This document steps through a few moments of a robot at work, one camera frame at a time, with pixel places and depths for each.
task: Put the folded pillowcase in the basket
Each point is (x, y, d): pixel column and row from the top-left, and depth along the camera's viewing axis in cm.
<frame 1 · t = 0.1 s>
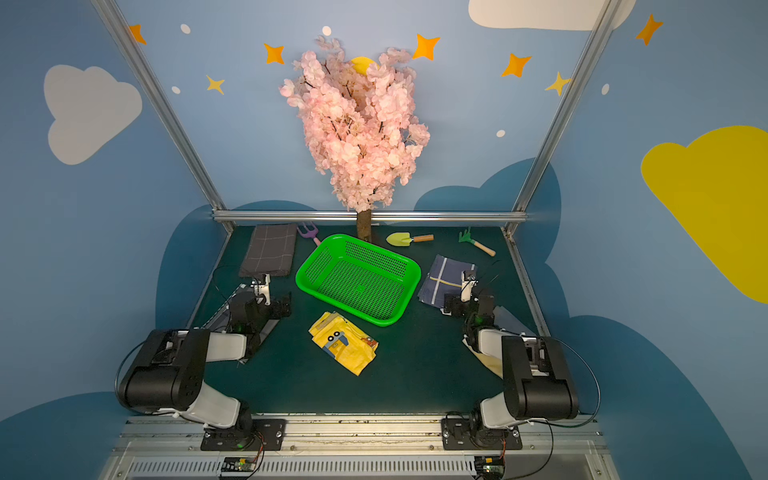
left hand: (274, 289, 95), fingers open
right hand: (466, 289, 95), fingers open
green plastic basket: (367, 281, 107), on the table
yellow cartoon pillowcase: (342, 340, 92), on the table
navy striped pillowcase: (444, 277, 107), on the table
dark grey checked pillowcase: (271, 251, 115), on the table
purple toy garden fork: (310, 233, 122), on the table
green toy rake: (467, 238, 121), on the table

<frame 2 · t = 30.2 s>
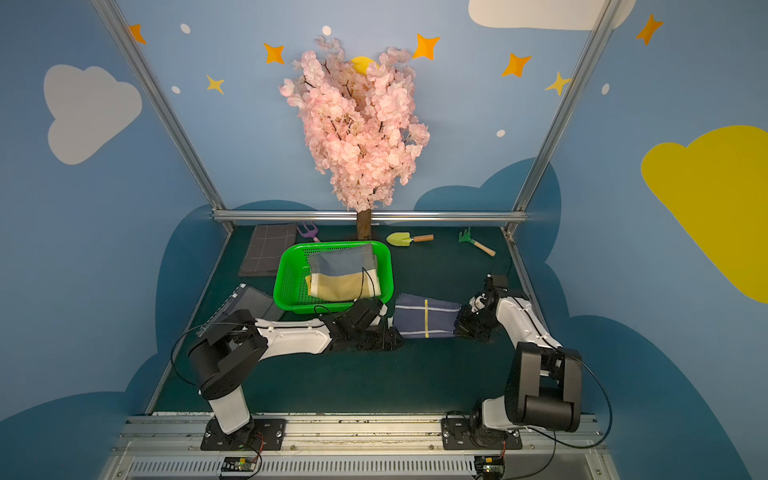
left hand: (397, 340, 87), fingers open
right hand: (458, 328, 88), fingers closed
green plastic basket: (291, 292, 103), on the table
navy striped pillowcase: (425, 318, 97), on the table
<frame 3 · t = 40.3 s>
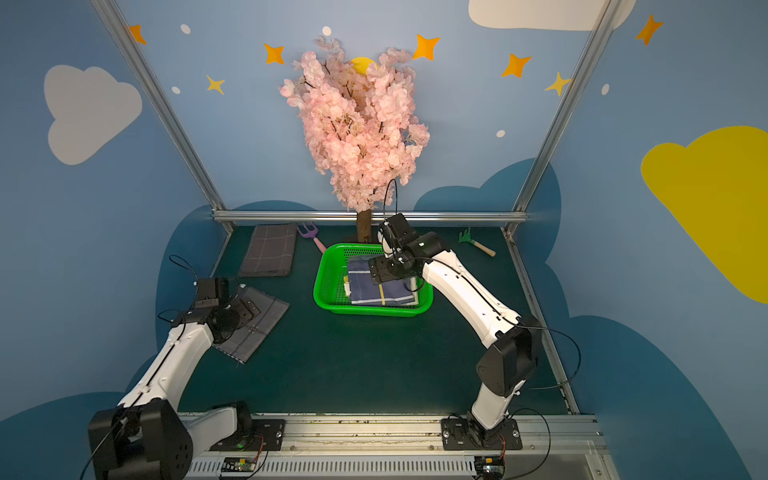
left hand: (241, 313, 85), fingers open
right hand: (388, 267, 82), fingers open
navy striped pillowcase: (364, 290, 97), point 6 cm above the table
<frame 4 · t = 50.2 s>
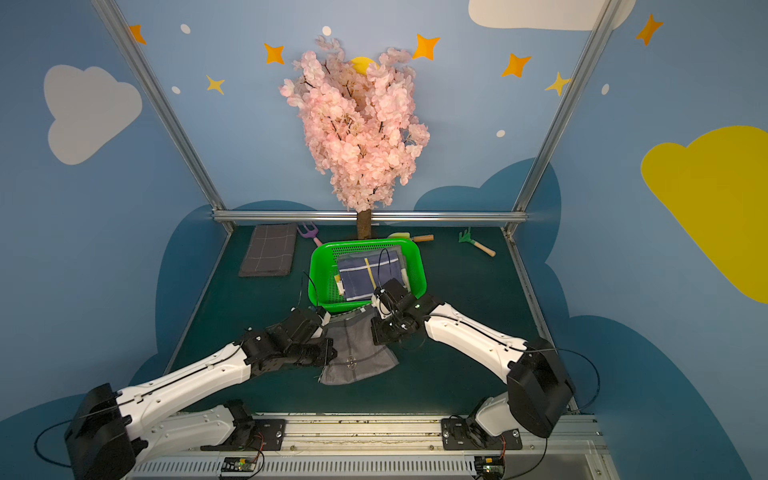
left hand: (339, 350, 79), fingers closed
right hand: (376, 333, 81), fingers closed
light grey checked pillowcase: (358, 357, 82), point 7 cm above the table
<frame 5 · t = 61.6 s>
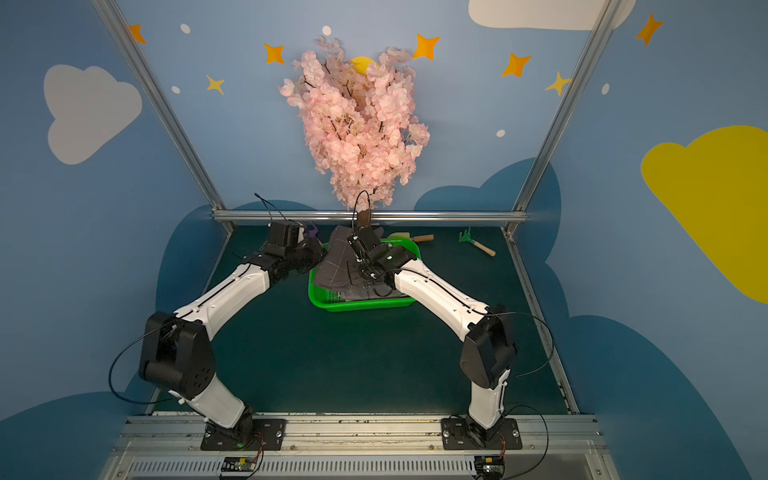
left hand: (328, 245, 88), fingers closed
right hand: (360, 266, 84), fingers closed
dark grey checked pillowcase: (338, 266, 90), point 17 cm above the table
light grey checked pillowcase: (361, 291, 97), point 6 cm above the table
